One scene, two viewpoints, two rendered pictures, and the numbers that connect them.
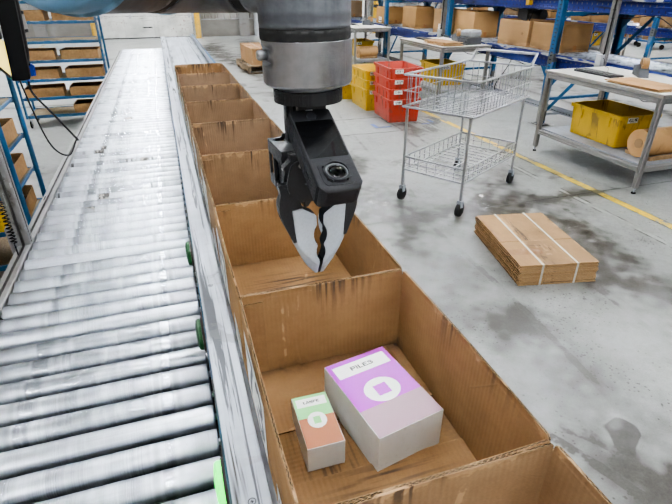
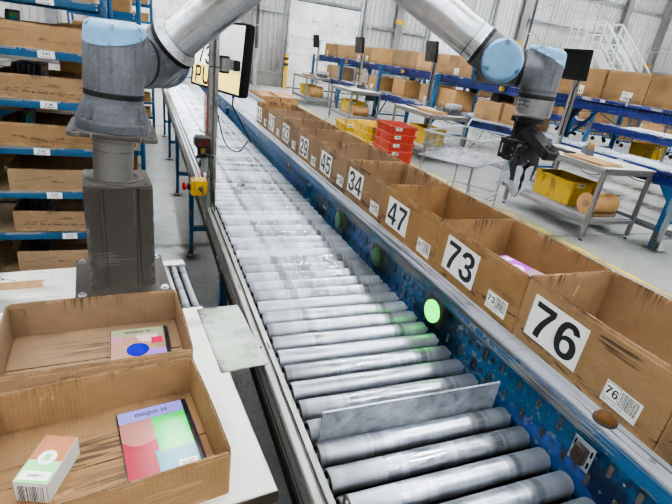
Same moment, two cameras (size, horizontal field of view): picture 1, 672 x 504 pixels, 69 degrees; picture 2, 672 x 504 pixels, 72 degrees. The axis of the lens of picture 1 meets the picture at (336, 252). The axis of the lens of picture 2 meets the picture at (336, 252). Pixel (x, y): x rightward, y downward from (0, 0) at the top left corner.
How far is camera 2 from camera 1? 0.93 m
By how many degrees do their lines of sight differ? 8
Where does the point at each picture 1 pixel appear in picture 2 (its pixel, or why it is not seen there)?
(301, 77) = (539, 112)
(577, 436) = not seen: hidden behind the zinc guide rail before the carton
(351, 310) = (486, 238)
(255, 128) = (359, 150)
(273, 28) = (533, 94)
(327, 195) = (549, 155)
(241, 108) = (335, 137)
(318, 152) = (542, 141)
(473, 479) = (584, 279)
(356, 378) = not seen: hidden behind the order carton
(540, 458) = (607, 277)
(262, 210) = (410, 191)
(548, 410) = not seen: hidden behind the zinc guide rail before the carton
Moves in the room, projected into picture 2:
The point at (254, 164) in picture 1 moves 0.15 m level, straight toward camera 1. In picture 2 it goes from (378, 169) to (388, 178)
